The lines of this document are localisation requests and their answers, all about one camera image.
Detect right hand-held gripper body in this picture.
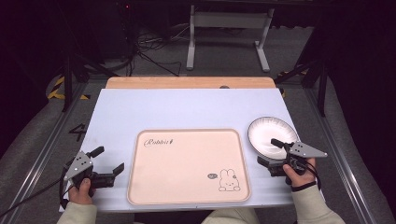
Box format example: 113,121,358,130
268,141,329,177

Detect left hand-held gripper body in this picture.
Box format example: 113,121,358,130
64,150,116,189

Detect white plate with dark rim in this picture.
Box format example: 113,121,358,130
247,116,300,161

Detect person's right hand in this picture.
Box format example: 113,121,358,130
282,158,318,188

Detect person's left hand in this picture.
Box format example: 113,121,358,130
67,177,96,205

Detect person's lap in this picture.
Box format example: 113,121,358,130
200,207,262,224

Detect black tripod stand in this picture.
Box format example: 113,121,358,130
60,46,120,113
274,58,329,118

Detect pink tray with rabbit print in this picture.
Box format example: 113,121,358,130
126,128,252,206

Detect yellow and black floor tape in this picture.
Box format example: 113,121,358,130
46,76,92,102

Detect white table cover sheet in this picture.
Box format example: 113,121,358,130
59,88,326,213

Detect white metal stand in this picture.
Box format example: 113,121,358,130
185,4,276,74

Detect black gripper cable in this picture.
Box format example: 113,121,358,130
306,158,322,189
0,176,69,219

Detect black wrist strap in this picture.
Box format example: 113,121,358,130
290,181,318,192

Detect aluminium floor rail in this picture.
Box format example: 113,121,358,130
0,79,92,224
303,87,378,224

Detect bundle of black floor cables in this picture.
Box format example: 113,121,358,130
129,23,191,77

